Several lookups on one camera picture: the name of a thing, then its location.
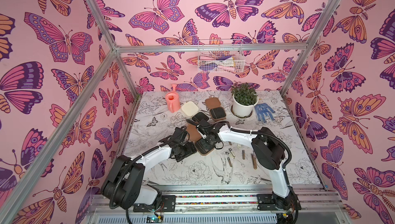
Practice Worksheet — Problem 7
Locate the tan brown clipper case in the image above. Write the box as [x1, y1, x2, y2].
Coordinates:
[186, 124, 215, 156]

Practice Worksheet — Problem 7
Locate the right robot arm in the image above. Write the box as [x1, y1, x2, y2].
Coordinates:
[187, 120, 301, 212]

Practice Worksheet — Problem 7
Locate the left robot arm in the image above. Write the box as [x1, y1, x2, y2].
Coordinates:
[100, 126, 196, 210]

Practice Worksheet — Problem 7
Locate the dark brown clipper case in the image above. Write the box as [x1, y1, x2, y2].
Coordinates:
[205, 97, 226, 121]

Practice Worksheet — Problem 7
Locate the cream clipper case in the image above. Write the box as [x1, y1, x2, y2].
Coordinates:
[181, 101, 209, 123]

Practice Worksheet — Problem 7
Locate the grey nail clipper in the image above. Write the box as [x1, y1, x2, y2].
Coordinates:
[227, 157, 232, 168]

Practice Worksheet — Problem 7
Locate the long brown nail clipper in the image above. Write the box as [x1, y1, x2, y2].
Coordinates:
[251, 154, 258, 170]

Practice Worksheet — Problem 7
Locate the plant saucer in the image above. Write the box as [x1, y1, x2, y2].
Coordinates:
[231, 108, 254, 119]

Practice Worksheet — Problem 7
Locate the pink watering can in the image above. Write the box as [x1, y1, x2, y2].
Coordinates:
[165, 84, 181, 113]

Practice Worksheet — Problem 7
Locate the white potted green plant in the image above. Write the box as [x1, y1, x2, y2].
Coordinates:
[231, 83, 259, 117]

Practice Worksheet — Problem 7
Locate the blue gardening glove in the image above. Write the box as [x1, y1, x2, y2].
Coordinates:
[255, 103, 275, 123]

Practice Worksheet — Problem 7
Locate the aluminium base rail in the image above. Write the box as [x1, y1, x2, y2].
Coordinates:
[85, 184, 352, 224]

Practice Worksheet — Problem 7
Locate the white wire wall basket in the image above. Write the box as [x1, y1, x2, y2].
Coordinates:
[196, 43, 245, 74]

